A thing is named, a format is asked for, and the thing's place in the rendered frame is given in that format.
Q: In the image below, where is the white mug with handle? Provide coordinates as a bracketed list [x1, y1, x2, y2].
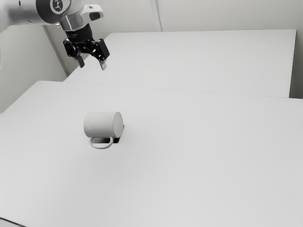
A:
[83, 111, 124, 149]

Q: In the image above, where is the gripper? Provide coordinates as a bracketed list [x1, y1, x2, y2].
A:
[62, 24, 111, 71]

